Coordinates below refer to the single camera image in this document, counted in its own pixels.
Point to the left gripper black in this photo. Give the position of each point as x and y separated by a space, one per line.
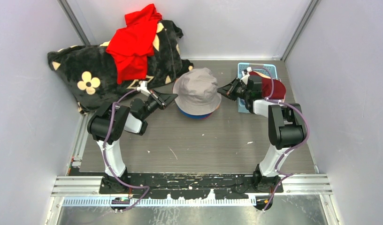
163 100

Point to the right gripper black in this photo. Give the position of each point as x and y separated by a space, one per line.
229 90

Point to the grey bucket hat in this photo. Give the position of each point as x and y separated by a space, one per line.
197 91

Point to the blue bucket hat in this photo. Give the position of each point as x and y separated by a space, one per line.
197 117

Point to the light blue plastic basket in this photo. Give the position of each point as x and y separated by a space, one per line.
257 67

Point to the dark red hat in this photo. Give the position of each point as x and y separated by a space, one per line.
268 87

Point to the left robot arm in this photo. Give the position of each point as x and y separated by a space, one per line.
110 121

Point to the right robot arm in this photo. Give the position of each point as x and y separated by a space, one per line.
287 129

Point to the red cloth on blanket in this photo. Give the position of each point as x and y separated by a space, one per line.
132 45

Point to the black floral plush blanket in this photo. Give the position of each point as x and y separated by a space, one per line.
90 73

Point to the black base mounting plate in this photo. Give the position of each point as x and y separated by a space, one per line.
192 186

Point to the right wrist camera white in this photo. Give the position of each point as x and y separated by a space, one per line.
245 75

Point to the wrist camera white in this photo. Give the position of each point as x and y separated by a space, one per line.
142 88
245 75

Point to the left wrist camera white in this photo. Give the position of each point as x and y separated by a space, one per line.
142 88

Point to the aluminium rail frame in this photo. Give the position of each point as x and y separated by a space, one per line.
84 191

